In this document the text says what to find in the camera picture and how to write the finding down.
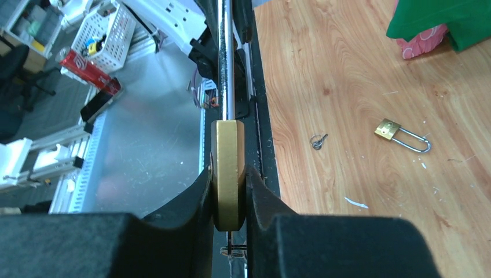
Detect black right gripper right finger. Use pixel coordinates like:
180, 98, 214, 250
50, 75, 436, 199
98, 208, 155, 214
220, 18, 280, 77
245, 167, 439, 277

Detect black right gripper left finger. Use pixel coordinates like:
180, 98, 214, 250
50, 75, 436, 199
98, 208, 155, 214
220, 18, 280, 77
1, 170, 213, 277

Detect small brass padlock with key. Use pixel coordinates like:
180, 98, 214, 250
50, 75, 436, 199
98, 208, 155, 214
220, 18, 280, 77
373, 118, 433, 154

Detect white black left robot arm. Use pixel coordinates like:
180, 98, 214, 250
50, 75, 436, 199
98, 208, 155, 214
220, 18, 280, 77
123, 0, 218, 83

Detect black smartphone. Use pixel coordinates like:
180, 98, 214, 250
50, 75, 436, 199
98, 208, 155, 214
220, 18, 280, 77
80, 89, 124, 123

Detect red drink can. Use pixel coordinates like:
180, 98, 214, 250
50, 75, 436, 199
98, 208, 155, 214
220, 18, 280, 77
55, 47, 122, 95

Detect white perforated plastic basket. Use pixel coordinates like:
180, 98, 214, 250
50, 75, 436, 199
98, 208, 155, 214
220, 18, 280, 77
71, 1, 136, 73

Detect pink patterned garment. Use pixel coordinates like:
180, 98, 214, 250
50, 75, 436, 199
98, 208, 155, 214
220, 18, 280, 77
395, 24, 448, 60

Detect green garment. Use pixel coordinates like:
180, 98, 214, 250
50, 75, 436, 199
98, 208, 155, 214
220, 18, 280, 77
386, 1, 490, 52

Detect small key ring on table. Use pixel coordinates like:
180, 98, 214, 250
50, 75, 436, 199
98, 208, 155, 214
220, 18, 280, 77
310, 133, 329, 151

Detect white aluminium frame parts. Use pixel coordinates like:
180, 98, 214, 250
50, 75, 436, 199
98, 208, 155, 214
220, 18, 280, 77
1, 123, 93, 192

